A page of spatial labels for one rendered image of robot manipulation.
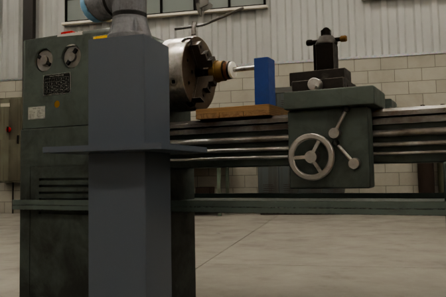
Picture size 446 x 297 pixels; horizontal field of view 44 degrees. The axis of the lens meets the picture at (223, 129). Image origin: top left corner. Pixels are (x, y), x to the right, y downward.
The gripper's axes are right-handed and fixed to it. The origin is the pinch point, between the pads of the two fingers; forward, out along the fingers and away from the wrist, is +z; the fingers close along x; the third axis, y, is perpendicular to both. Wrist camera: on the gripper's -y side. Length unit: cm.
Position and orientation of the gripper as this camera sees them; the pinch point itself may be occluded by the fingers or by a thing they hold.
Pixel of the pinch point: (199, 13)
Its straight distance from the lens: 242.5
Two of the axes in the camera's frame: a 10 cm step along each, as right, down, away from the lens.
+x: 4.6, 2.3, 8.6
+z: -0.5, 9.7, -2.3
